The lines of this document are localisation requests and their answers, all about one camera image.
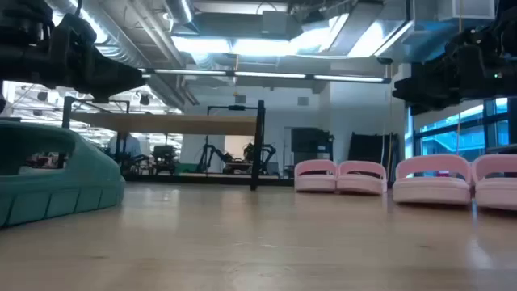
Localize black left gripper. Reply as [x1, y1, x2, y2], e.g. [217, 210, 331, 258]
[48, 13, 147, 102]

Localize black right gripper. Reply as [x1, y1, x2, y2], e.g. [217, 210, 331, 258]
[393, 41, 488, 116]

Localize pink rubber slide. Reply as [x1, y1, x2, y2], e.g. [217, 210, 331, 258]
[392, 153, 473, 205]
[293, 158, 339, 193]
[471, 154, 517, 212]
[336, 160, 388, 196]

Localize teal rubber slide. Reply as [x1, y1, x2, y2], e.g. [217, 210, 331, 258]
[0, 120, 127, 229]

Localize blue-lit window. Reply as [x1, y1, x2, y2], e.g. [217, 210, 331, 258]
[411, 96, 511, 162]

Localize person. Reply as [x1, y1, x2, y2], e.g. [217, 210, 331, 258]
[107, 132, 142, 158]

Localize black leaning panel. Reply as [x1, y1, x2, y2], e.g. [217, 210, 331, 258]
[347, 132, 401, 183]

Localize black cabinet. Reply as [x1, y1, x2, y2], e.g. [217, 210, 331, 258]
[290, 127, 335, 179]

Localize long hanging light bar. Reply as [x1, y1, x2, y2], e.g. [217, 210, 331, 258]
[139, 67, 392, 85]

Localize wooden shelf with black frame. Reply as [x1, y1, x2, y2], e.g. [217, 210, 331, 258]
[59, 95, 267, 192]

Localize black table frame rails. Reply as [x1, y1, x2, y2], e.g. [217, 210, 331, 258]
[123, 172, 397, 191]

